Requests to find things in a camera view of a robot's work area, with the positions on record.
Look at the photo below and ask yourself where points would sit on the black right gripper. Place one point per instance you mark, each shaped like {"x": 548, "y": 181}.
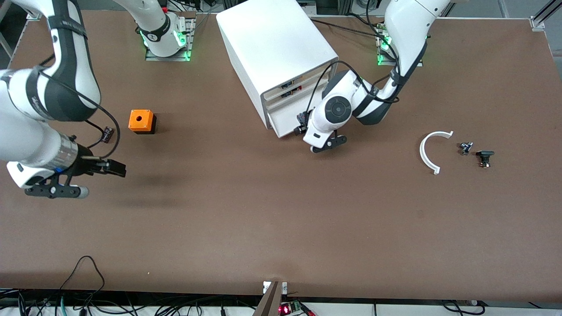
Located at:
{"x": 86, "y": 163}

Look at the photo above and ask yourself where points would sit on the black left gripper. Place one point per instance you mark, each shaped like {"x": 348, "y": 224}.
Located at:
{"x": 302, "y": 119}

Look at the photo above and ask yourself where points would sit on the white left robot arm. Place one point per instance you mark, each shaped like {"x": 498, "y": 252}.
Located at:
{"x": 408, "y": 26}

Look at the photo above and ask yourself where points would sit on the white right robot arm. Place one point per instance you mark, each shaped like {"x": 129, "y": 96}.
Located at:
{"x": 26, "y": 131}

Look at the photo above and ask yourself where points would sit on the orange button box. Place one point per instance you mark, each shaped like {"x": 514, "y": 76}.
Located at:
{"x": 139, "y": 118}

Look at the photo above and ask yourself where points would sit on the small black contact block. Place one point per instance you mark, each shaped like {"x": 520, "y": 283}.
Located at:
{"x": 106, "y": 134}

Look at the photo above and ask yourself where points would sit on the small black red component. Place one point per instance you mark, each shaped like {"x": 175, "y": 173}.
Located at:
{"x": 287, "y": 83}
{"x": 290, "y": 93}

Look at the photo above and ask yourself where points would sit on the white curved plastic piece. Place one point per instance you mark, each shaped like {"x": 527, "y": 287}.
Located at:
{"x": 421, "y": 151}

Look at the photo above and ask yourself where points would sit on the small metal part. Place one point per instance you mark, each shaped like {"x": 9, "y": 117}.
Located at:
{"x": 465, "y": 148}

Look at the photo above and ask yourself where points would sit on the circuit board with red light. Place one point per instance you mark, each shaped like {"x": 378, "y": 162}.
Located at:
{"x": 285, "y": 309}

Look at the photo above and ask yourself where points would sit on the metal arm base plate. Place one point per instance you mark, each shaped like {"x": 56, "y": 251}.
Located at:
{"x": 415, "y": 64}
{"x": 151, "y": 57}

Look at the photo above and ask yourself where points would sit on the aluminium frame profile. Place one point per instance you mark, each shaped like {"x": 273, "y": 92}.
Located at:
{"x": 538, "y": 22}
{"x": 31, "y": 16}

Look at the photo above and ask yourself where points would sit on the camera mounting post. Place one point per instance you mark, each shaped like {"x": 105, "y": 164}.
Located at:
{"x": 270, "y": 303}

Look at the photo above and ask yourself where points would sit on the small black switch part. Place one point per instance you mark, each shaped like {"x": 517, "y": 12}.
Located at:
{"x": 484, "y": 156}

